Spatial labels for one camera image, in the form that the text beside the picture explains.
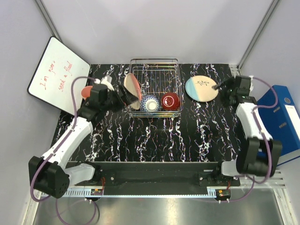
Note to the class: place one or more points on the metal wire dish rack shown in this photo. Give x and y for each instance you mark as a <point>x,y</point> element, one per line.
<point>156,77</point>

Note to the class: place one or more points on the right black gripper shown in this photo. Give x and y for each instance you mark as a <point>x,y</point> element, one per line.
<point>228,82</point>

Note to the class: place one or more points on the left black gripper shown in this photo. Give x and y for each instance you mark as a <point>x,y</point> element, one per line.
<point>127,97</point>

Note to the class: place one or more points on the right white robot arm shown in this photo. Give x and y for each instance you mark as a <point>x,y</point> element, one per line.
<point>259,155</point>

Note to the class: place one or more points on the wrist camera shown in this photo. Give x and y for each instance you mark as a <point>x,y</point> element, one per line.
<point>251,83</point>
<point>106,81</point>

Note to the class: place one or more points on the red lacquer bowl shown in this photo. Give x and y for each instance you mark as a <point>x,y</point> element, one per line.
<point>170,101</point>

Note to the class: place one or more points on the pink rimmed ceramic plate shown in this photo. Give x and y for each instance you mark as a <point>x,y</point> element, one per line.
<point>132,85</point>

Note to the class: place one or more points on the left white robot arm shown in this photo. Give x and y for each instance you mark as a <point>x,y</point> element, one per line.
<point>49,173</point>

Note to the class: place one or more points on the white slotted cable duct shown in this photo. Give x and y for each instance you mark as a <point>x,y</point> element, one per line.
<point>83,192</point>

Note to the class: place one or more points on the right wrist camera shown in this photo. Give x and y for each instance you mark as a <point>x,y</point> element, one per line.
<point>251,83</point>

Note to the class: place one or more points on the white dry erase board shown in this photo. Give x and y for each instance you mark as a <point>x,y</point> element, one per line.
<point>56,70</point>

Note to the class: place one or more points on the blue ring binder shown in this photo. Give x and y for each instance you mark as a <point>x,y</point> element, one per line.
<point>283,123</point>

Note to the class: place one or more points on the blue white patterned bowl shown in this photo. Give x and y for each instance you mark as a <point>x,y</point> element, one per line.
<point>150,103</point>

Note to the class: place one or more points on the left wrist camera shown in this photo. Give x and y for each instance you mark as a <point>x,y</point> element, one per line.
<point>106,81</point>

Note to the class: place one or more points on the light pink plastic cup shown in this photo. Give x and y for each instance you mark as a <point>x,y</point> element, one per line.
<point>85,93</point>

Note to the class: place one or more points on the cream and blue plate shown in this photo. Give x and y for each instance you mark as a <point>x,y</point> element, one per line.
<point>199,88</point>

